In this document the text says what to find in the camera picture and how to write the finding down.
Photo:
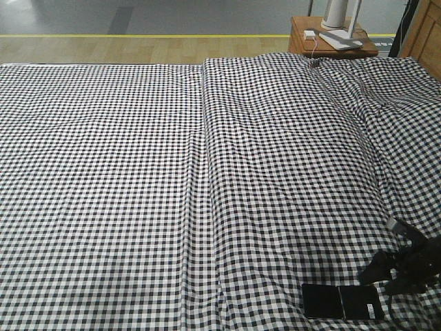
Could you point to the white desk lamp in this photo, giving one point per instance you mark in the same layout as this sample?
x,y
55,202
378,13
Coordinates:
x,y
342,39

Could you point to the black foldable smartphone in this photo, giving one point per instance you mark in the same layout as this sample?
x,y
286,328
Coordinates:
x,y
346,302

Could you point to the white charger adapter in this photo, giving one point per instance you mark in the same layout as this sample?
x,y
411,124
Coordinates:
x,y
309,35

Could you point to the wooden headboard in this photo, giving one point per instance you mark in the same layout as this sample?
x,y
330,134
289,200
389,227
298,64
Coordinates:
x,y
422,41

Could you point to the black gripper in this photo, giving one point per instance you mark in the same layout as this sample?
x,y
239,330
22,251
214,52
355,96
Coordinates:
x,y
417,266

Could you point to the wooden nightstand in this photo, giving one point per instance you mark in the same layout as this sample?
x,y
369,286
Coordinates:
x,y
319,48

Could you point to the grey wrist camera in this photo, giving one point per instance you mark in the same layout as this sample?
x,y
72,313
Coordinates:
x,y
397,226

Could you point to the white cylindrical appliance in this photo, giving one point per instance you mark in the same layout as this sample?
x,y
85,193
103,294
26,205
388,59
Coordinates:
x,y
335,14

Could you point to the checkered black white bedsheet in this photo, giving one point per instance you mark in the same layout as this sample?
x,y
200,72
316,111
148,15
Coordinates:
x,y
172,197

